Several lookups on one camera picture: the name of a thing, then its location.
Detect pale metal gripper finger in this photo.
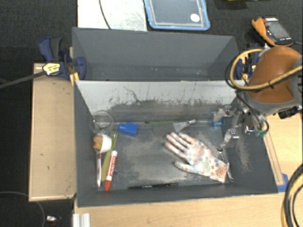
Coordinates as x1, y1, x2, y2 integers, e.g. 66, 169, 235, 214
219, 129, 240, 151

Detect orange toy food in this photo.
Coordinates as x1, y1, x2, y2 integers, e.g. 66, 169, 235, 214
92, 136, 104, 150

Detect red and white marker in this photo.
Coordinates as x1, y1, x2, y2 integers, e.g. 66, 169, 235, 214
104, 150, 118, 192

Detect blue box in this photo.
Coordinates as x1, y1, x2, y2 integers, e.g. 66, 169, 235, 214
117, 122, 139, 137

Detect white cup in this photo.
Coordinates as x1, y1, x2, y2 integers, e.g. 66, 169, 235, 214
95, 133, 113, 153

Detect floral work glove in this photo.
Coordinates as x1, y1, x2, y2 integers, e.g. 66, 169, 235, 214
164, 131, 229, 184

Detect grey metal bin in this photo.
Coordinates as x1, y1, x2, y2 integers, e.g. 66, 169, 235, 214
71, 26, 279, 208

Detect pale wood flat board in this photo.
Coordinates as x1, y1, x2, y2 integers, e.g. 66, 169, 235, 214
28, 62, 78, 202

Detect white and red toothbrush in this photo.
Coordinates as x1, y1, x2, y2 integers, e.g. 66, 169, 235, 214
96, 151, 103, 188

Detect black cylinder on white bracket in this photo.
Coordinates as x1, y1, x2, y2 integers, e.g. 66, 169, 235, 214
277, 105, 299, 120

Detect small clear blue bottle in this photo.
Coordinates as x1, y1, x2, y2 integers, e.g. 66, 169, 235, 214
210, 110, 225, 130

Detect clear glass cup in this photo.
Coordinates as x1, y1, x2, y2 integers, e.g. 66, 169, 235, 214
89, 110, 115, 135

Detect green-handled metal scraper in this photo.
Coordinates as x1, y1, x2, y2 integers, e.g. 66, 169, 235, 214
144, 119, 197, 133

